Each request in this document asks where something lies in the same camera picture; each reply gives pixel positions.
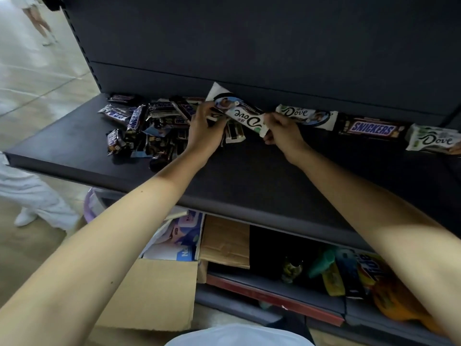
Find Dove bar brown hazelnut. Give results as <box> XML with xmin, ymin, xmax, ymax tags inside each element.
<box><xmin>405</xmin><ymin>124</ymin><xmax>461</xmax><ymax>156</ymax></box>

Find person's right hand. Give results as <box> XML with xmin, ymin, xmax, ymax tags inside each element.
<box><xmin>262</xmin><ymin>112</ymin><xmax>313</xmax><ymax>167</ymax></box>

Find blue printed package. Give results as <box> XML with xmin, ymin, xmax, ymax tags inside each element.
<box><xmin>142</xmin><ymin>209</ymin><xmax>206</xmax><ymax>262</ymax></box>

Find person's left forearm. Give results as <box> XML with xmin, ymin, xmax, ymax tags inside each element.
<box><xmin>0</xmin><ymin>154</ymin><xmax>206</xmax><ymax>346</ymax></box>

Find Snickers bar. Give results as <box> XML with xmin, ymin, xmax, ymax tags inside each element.
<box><xmin>338</xmin><ymin>116</ymin><xmax>408</xmax><ymax>142</ymax></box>

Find teal plastic bottle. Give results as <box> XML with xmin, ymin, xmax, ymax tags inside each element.
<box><xmin>308</xmin><ymin>247</ymin><xmax>338</xmax><ymax>279</ymax></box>

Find dark blue carton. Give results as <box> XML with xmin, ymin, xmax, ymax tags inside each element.
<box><xmin>335</xmin><ymin>247</ymin><xmax>366</xmax><ymax>300</ymax></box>

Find pile of mixed chocolate bars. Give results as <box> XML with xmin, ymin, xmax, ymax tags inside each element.
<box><xmin>97</xmin><ymin>92</ymin><xmax>247</xmax><ymax>173</ymax></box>

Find orange blue detergent bag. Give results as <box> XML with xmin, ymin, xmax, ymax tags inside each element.
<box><xmin>354</xmin><ymin>251</ymin><xmax>389</xmax><ymax>286</ymax></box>

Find person's black trousers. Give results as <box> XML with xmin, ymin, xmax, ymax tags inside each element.
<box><xmin>266</xmin><ymin>311</ymin><xmax>315</xmax><ymax>344</ymax></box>

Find person's left hand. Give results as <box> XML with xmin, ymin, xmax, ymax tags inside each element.
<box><xmin>183</xmin><ymin>101</ymin><xmax>232</xmax><ymax>167</ymax></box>

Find person's right forearm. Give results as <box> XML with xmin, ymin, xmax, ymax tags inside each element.
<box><xmin>293</xmin><ymin>147</ymin><xmax>461</xmax><ymax>346</ymax></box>

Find yellow plastic bottle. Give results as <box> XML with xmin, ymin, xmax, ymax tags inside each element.
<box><xmin>321</xmin><ymin>262</ymin><xmax>346</xmax><ymax>297</ymax></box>

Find dark grey metal shelf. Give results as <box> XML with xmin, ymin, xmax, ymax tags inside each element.
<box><xmin>5</xmin><ymin>0</ymin><xmax>461</xmax><ymax>346</ymax></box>

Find cardboard box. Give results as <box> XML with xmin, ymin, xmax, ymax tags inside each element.
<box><xmin>95</xmin><ymin>212</ymin><xmax>210</xmax><ymax>333</ymax></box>

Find orange plastic tub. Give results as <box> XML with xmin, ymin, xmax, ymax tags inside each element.
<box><xmin>372</xmin><ymin>280</ymin><xmax>444</xmax><ymax>336</ymax></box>

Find purple plastic basin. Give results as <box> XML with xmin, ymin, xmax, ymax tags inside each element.
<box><xmin>83</xmin><ymin>187</ymin><xmax>125</xmax><ymax>224</ymax></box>

